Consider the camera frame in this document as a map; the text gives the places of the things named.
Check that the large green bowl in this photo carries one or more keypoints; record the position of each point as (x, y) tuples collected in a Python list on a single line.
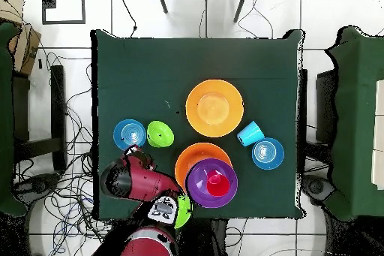
[(183, 211)]

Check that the dark green table cloth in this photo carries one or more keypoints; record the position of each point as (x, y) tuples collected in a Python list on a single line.
[(135, 66)]

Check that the blue cup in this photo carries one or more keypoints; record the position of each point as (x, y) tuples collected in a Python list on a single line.
[(250, 133)]

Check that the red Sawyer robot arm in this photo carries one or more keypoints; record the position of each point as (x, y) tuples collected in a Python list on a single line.
[(141, 184)]

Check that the black tripod leg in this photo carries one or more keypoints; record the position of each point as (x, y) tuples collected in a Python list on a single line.
[(241, 5), (162, 0)]

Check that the large orange bowl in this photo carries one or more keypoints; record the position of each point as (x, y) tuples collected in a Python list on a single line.
[(189, 157), (214, 108)]

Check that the small green bowl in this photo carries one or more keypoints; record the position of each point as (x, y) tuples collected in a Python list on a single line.
[(160, 133)]

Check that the blue bowl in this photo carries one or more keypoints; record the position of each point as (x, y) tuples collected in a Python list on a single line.
[(268, 153), (129, 133)]

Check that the red cup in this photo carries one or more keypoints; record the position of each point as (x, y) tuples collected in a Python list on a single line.
[(218, 184)]

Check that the dark green covered table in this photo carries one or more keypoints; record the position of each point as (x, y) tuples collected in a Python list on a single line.
[(357, 118), (6, 118)]

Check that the black pedestal foot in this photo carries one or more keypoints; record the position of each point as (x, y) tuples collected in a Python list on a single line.
[(39, 184), (316, 187)]

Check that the black metal stand frame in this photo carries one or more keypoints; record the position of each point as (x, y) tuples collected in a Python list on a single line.
[(58, 103)]

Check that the white box stack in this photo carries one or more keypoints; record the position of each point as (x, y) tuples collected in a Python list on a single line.
[(379, 103)]

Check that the purple bowl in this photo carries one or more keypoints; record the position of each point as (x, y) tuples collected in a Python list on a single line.
[(198, 184)]

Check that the cardboard box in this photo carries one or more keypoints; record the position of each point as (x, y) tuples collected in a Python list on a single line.
[(27, 48)]

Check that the black floor frame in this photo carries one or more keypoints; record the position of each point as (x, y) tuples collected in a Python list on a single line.
[(49, 0)]

